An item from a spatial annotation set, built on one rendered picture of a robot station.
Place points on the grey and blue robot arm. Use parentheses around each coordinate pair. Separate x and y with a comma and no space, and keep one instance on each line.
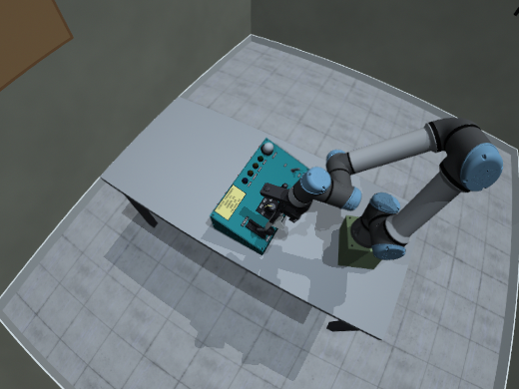
(472,163)

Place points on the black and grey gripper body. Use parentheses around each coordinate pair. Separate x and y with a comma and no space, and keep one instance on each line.
(295,211)

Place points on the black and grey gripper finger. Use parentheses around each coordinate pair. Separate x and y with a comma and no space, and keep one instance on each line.
(275,221)

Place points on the dark teal control console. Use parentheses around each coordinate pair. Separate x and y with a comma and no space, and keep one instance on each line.
(243,212)

